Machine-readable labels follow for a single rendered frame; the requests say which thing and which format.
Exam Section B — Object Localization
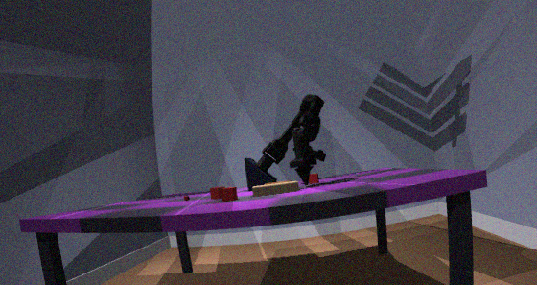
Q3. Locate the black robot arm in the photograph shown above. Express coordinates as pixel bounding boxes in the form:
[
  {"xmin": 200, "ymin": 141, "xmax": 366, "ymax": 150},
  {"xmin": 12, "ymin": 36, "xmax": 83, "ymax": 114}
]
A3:
[{"xmin": 255, "ymin": 94, "xmax": 326, "ymax": 174}]

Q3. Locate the red cube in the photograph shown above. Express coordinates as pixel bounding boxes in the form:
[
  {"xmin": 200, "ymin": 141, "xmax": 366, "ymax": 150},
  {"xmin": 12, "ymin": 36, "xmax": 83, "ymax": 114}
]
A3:
[
  {"xmin": 309, "ymin": 173, "xmax": 319, "ymax": 184},
  {"xmin": 221, "ymin": 187, "xmax": 238, "ymax": 202},
  {"xmin": 210, "ymin": 187, "xmax": 225, "ymax": 200}
]

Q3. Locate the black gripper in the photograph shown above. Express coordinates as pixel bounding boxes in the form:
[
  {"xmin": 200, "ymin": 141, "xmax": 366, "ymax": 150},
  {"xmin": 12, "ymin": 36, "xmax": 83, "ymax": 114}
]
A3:
[{"xmin": 290, "ymin": 143, "xmax": 316, "ymax": 185}]

